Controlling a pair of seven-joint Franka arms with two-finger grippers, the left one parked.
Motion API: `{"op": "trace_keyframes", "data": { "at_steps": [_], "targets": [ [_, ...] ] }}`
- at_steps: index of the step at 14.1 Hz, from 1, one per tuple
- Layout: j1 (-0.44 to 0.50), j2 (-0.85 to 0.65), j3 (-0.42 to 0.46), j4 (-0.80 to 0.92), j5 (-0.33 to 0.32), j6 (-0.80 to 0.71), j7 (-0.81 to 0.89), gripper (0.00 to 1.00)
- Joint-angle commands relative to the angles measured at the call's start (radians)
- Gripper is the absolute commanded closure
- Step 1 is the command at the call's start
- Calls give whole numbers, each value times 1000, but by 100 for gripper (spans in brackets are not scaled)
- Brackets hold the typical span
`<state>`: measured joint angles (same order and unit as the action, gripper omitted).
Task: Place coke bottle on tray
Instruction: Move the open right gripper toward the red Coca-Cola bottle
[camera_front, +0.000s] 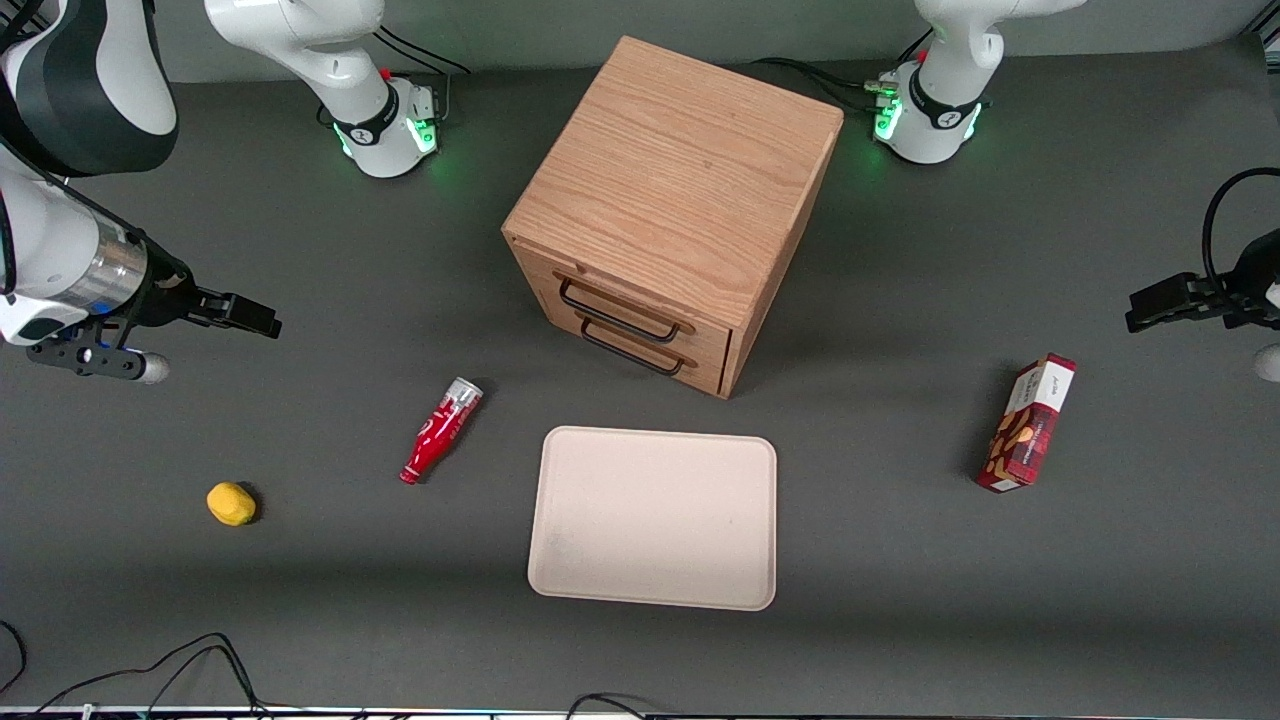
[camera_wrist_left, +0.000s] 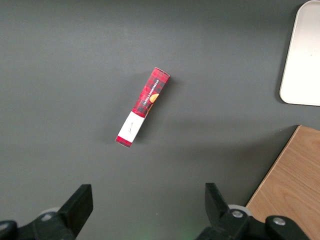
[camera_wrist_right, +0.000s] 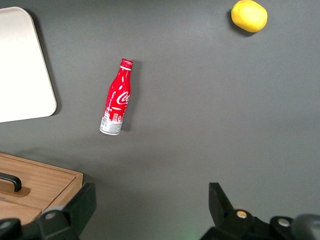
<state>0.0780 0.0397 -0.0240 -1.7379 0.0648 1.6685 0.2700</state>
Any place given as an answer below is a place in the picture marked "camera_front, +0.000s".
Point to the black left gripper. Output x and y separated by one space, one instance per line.
1254 276

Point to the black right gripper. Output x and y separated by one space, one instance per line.
168 297

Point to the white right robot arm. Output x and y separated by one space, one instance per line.
350 60

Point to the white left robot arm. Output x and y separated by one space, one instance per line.
945 90

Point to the beige rectangular tray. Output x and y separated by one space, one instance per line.
655 520

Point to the red cookie box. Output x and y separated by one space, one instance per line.
1030 425

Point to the yellow lemon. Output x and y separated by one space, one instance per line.
231 504

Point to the wooden drawer cabinet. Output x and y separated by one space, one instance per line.
680 170

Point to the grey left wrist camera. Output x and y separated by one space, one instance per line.
1270 363

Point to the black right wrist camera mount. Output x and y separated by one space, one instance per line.
90 358

